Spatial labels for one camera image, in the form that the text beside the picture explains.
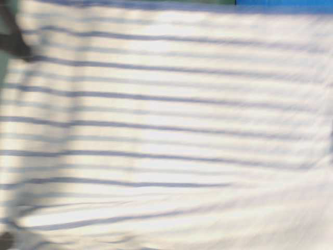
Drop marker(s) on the white blue striped towel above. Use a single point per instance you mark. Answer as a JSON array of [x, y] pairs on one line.
[[165, 125]]

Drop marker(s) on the blue table cloth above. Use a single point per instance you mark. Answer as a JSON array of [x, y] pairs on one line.
[[309, 4]]

